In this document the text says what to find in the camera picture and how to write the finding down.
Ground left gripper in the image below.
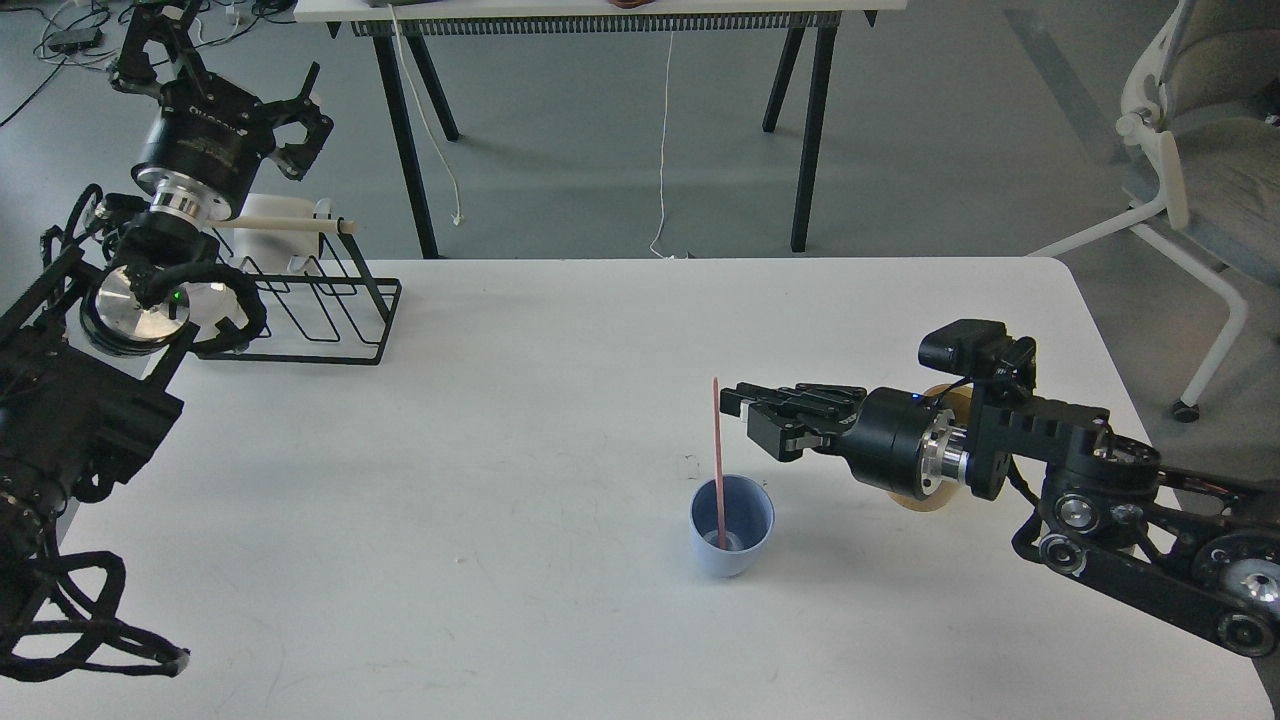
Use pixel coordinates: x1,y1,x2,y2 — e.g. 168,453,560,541
106,0,335,223

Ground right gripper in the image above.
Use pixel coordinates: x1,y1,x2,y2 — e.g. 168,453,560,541
719,382,945,498

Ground pink chopstick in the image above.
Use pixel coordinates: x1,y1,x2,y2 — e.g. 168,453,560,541
710,375,728,551

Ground blue cup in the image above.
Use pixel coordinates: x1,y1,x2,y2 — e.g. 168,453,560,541
689,474,774,578

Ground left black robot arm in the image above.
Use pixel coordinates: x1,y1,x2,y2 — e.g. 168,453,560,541
3,1,333,682

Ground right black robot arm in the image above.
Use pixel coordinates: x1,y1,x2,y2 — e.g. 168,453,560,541
719,383,1277,659

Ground bamboo cup holder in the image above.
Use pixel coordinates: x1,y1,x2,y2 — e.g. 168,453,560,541
886,386,972,512

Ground white cup in rack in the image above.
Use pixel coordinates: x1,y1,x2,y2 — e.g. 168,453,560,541
229,193,321,275

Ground background table black legs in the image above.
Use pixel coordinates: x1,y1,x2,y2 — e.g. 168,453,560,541
294,0,909,260

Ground white office chair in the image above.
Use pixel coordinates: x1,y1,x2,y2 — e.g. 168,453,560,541
1038,1,1279,423

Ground wooden rack handle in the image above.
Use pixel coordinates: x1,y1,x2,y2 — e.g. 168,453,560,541
214,215,360,234

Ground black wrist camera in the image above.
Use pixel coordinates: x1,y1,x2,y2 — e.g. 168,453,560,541
916,319,1037,391

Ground white hanging cable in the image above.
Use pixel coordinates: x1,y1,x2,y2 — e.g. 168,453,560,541
388,5,468,227
648,29,691,261

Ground black wire dish rack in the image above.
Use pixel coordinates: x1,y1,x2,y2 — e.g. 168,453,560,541
207,229,402,366

